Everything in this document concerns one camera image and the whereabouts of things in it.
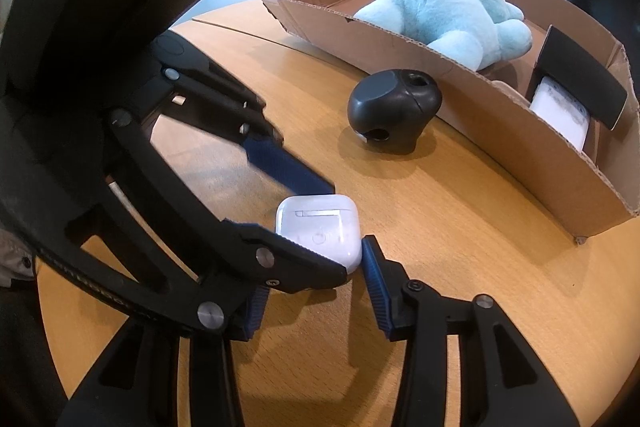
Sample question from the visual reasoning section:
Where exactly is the cardboard box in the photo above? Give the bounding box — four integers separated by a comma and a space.
258, 0, 640, 245

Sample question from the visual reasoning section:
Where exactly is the small black and white box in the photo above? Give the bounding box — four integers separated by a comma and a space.
527, 24, 628, 152

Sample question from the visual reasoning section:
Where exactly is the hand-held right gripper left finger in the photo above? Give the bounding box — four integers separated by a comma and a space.
57, 284, 271, 427

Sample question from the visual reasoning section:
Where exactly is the black rounded knob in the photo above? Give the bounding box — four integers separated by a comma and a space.
347, 68, 443, 156

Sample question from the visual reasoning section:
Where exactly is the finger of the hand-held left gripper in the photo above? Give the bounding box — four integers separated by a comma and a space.
150, 32, 337, 198
102, 107, 348, 334

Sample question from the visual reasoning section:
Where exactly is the light blue plush toy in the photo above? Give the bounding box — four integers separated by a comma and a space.
354, 0, 533, 72

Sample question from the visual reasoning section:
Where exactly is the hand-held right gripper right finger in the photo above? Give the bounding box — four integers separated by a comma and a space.
361, 234, 583, 427

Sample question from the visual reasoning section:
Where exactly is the white earbuds case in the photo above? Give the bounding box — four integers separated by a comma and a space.
275, 193, 363, 275

